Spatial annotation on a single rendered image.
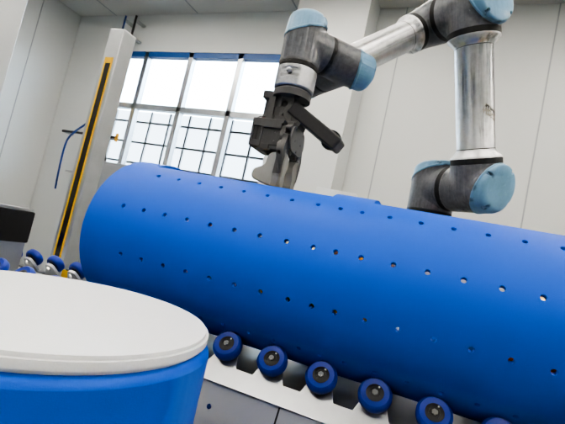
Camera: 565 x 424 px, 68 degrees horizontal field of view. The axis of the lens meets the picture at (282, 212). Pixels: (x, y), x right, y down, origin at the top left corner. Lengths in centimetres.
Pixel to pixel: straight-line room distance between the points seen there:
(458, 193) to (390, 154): 263
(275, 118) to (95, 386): 60
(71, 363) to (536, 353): 47
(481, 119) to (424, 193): 23
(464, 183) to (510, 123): 268
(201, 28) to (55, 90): 208
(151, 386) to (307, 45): 64
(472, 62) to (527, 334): 69
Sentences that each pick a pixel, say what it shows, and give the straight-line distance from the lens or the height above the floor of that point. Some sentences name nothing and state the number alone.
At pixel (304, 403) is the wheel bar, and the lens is 63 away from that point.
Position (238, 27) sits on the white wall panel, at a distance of 478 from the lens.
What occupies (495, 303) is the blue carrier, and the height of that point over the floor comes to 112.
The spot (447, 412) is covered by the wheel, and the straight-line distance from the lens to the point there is 61.
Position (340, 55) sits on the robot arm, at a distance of 85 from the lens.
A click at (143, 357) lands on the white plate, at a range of 31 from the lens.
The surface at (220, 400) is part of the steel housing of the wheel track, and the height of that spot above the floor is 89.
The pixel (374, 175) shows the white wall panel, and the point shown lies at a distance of 366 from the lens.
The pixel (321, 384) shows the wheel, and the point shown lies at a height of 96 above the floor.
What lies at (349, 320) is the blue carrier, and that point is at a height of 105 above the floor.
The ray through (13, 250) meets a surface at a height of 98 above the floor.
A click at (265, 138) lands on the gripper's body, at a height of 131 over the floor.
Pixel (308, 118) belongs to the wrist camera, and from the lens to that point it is 76.
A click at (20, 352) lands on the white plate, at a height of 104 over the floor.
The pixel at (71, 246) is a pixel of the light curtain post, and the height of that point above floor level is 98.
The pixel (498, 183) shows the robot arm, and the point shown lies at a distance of 107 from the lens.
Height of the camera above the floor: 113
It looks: 5 degrees up
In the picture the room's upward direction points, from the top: 13 degrees clockwise
